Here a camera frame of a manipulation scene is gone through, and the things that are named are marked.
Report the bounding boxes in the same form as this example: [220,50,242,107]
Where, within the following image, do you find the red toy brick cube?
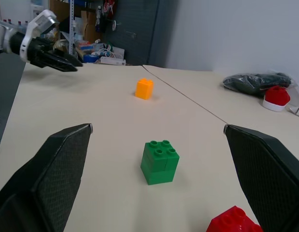
[206,205,264,232]

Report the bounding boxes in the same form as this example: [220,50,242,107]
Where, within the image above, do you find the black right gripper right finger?
[223,124,299,232]

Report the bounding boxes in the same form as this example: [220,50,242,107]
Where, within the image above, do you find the orange toy brick cube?
[134,77,154,100]

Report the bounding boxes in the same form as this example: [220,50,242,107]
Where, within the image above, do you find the metal storage shelf rack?
[48,0,79,57]

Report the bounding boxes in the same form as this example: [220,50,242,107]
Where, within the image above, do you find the black plastic bag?
[222,72,296,98]

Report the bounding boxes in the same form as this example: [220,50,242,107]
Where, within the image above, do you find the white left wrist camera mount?
[19,9,61,64]

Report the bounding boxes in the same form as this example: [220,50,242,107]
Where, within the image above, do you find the green toy brick cube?
[140,139,180,186]

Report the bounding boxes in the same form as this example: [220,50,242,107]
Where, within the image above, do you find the clear plastic packaging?
[288,99,299,119]

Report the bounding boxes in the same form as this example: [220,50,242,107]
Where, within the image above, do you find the red and white santa hat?
[262,85,291,112]

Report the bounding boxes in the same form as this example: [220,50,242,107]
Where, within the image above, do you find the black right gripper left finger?
[0,123,93,232]

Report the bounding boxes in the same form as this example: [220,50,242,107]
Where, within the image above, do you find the dark grey metal cabinet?
[100,0,179,67]

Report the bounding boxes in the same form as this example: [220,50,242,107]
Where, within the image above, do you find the brown cardboard box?
[81,10,102,44]

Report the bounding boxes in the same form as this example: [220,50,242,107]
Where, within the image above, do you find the white flat box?
[100,56,127,66]

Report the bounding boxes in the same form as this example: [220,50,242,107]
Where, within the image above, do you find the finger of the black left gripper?
[41,53,78,73]
[46,47,84,68]

